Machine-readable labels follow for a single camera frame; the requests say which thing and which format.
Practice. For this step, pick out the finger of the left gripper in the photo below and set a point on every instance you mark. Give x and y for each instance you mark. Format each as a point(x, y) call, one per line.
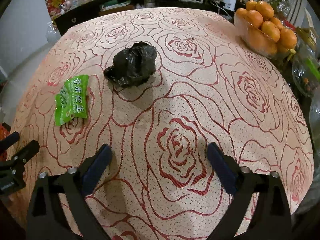
point(26, 153)
point(9, 141)

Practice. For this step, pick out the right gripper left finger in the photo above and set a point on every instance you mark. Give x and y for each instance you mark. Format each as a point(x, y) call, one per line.
point(96, 166)

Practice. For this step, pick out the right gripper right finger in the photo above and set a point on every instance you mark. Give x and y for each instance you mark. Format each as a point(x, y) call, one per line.
point(223, 166)

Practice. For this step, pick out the green peanut snack packet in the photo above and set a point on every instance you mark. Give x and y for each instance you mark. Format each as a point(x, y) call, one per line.
point(71, 100)

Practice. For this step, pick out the small black bag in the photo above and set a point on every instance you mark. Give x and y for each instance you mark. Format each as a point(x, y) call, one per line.
point(132, 66)

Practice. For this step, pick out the rose pattern tablecloth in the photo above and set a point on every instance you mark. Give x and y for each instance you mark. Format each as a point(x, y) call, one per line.
point(207, 87)

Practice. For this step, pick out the clear large water jug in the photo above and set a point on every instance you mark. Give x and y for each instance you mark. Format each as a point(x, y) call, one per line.
point(52, 34)

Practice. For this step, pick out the red festive poster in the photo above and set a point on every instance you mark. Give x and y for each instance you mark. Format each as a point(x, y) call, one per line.
point(53, 8)

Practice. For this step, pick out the glass bowl of oranges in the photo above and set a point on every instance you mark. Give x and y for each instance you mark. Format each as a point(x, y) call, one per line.
point(263, 32)

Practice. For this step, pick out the black tv cabinet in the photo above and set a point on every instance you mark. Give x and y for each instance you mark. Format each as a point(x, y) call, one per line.
point(98, 8)

